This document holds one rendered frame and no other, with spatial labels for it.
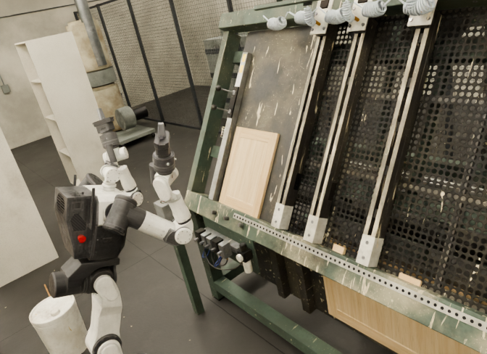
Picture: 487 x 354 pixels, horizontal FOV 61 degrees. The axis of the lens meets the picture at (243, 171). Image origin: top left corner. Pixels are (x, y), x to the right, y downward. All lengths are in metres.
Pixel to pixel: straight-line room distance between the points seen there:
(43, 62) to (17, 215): 2.20
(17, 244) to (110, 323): 2.44
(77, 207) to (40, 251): 2.74
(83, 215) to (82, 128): 4.17
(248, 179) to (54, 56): 3.97
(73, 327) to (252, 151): 1.73
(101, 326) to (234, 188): 1.03
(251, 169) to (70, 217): 1.05
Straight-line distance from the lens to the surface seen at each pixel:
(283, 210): 2.11
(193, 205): 2.77
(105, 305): 2.13
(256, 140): 2.41
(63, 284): 2.04
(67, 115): 5.94
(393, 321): 2.26
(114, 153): 2.24
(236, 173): 2.50
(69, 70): 5.94
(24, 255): 4.57
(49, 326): 3.14
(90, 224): 1.87
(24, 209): 4.42
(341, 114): 1.98
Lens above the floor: 2.03
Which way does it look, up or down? 23 degrees down
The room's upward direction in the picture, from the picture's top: 12 degrees counter-clockwise
